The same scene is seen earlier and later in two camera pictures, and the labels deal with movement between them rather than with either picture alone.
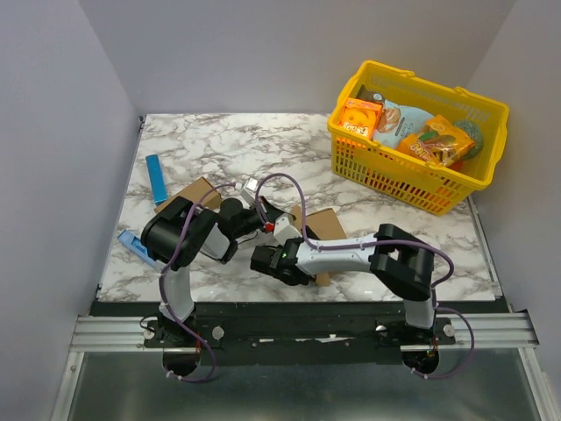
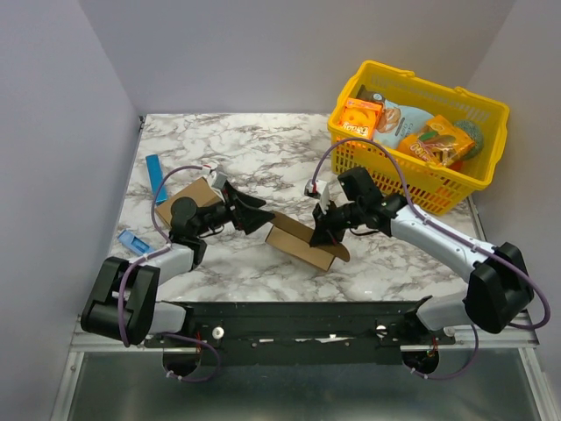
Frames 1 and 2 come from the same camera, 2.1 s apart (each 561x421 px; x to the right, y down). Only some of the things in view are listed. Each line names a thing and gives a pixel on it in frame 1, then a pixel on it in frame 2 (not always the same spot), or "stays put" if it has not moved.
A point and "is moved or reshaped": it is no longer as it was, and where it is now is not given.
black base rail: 287,333 stays put
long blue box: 156,179 stays put
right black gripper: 260,259 -> 329,219
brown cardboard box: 326,224 is moved or reshaped
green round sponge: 475,134 stays put
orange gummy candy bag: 439,141 stays put
